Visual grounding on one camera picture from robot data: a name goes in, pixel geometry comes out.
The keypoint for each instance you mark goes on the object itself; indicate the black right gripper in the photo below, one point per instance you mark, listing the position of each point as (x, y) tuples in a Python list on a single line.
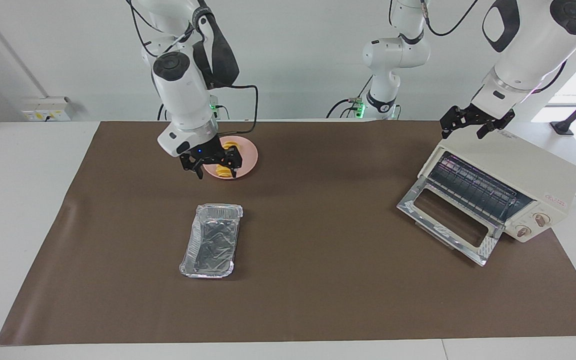
[(205, 152)]

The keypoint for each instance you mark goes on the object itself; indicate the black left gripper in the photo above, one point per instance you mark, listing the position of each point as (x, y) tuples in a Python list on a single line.
[(482, 114)]

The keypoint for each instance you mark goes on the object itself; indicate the golden ridged bread loaf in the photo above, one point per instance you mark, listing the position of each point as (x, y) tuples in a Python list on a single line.
[(223, 172)]

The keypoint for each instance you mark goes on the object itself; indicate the aluminium foil baking tray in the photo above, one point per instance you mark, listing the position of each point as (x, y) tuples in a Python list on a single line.
[(213, 240)]

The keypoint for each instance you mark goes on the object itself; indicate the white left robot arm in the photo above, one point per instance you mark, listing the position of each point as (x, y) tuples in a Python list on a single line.
[(528, 50)]

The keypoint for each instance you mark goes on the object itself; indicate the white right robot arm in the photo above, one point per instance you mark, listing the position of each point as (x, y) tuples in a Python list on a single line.
[(178, 85)]

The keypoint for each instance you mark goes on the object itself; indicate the cream toaster oven body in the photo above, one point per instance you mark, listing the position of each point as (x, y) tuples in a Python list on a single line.
[(518, 165)]

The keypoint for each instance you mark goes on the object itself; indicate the glass oven door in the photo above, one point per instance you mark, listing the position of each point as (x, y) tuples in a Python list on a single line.
[(408, 202)]

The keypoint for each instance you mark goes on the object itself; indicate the cream oven knob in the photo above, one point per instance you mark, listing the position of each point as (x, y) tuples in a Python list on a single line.
[(541, 219), (524, 231)]

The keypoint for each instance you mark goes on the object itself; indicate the pink round plate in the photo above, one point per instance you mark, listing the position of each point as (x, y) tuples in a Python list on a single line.
[(248, 157)]

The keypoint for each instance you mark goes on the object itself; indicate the brown table mat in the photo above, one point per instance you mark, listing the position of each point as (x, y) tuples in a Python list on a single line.
[(368, 300)]

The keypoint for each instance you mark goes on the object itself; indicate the white wall socket box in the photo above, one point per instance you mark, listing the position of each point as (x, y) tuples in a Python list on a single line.
[(48, 110)]

